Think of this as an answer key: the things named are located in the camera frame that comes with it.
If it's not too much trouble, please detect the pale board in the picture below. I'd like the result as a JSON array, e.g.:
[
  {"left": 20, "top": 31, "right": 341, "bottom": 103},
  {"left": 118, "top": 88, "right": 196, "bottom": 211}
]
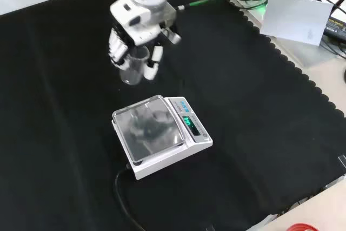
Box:
[{"left": 262, "top": 0, "right": 334, "bottom": 46}]

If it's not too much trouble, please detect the black power adapter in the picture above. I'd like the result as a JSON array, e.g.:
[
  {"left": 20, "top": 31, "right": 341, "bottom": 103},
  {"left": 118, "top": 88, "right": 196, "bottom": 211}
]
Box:
[{"left": 323, "top": 16, "right": 346, "bottom": 40}]

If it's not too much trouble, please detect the black bench cloth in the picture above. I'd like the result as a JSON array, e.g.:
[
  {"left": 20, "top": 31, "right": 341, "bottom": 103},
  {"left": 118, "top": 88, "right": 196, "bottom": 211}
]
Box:
[{"left": 0, "top": 0, "right": 346, "bottom": 231}]

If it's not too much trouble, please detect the white electronic balance steel pan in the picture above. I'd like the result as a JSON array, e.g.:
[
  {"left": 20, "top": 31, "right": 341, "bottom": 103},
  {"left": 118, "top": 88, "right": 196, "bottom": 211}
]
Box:
[{"left": 111, "top": 94, "right": 214, "bottom": 181}]

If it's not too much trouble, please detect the red ring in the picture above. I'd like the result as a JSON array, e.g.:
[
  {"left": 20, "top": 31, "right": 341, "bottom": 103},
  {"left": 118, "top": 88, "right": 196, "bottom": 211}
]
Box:
[{"left": 284, "top": 223, "right": 320, "bottom": 231}]

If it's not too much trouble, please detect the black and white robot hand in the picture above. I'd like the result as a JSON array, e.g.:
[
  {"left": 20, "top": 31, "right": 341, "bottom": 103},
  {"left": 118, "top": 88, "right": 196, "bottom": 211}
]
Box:
[{"left": 108, "top": 0, "right": 182, "bottom": 81}]

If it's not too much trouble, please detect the black balance power cable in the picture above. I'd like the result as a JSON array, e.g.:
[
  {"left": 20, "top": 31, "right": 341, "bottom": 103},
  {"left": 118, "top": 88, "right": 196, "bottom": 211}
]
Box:
[{"left": 115, "top": 162, "right": 147, "bottom": 231}]

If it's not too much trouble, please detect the clear glass beaker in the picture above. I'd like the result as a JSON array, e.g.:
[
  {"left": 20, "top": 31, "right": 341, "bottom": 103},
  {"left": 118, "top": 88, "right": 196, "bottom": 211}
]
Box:
[{"left": 119, "top": 45, "right": 150, "bottom": 85}]

